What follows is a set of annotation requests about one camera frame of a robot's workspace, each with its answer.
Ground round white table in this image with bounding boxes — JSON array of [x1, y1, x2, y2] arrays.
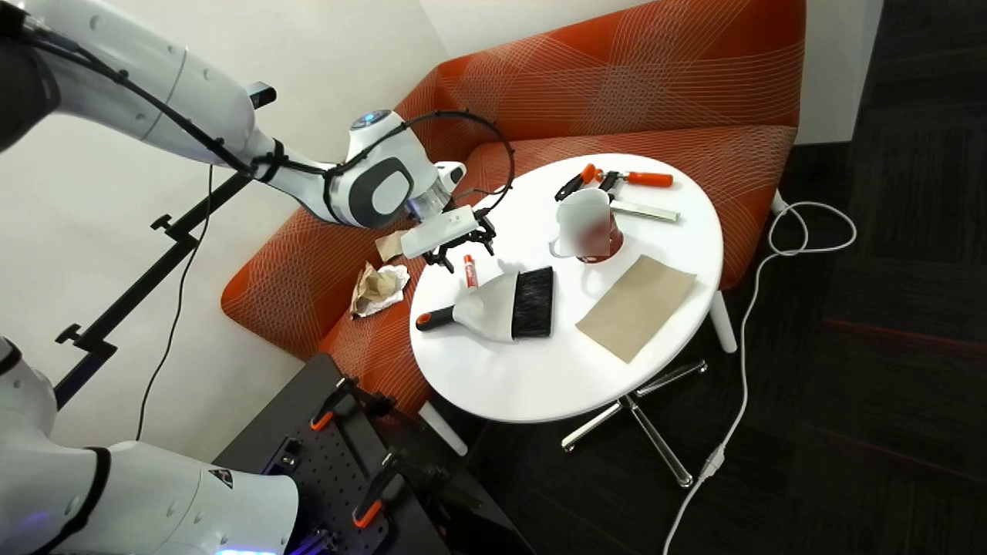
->
[[406, 151, 739, 489]]

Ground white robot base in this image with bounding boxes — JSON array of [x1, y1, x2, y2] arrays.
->
[[0, 338, 299, 555]]

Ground white power cable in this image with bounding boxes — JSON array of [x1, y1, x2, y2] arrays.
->
[[660, 188, 860, 555]]

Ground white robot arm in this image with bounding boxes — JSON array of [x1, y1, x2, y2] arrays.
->
[[0, 0, 495, 261]]

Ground tan paper scrap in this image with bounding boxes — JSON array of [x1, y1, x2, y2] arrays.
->
[[374, 234, 402, 261]]

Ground white hand brush black bristles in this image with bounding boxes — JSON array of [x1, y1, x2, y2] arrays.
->
[[414, 269, 555, 343]]

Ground red and white mug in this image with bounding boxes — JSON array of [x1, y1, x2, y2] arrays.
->
[[550, 188, 622, 266]]

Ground orange handled black tool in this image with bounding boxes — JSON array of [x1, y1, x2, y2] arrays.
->
[[555, 164, 597, 201]]

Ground black camera stand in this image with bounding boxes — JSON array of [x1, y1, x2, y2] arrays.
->
[[51, 82, 279, 408]]

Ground tan cardboard sheet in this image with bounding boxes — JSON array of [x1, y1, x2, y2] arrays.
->
[[576, 256, 695, 363]]

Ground white and red marker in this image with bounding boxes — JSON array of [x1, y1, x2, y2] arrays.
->
[[462, 256, 478, 290]]

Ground orange black clamp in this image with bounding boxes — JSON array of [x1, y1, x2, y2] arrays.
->
[[309, 375, 394, 432], [351, 454, 404, 531]]

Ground orange corner sofa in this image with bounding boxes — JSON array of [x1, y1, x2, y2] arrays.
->
[[222, 0, 806, 417]]

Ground crumpled paper wrapper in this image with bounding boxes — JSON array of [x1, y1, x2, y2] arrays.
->
[[348, 266, 409, 316]]

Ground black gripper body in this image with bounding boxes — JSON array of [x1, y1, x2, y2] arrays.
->
[[402, 191, 504, 259]]

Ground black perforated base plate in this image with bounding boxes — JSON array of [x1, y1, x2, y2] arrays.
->
[[212, 355, 537, 555]]

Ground orange handled screwdriver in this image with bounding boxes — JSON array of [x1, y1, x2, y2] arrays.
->
[[597, 173, 675, 194]]

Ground white pen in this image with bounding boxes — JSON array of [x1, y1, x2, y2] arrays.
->
[[611, 201, 681, 221]]

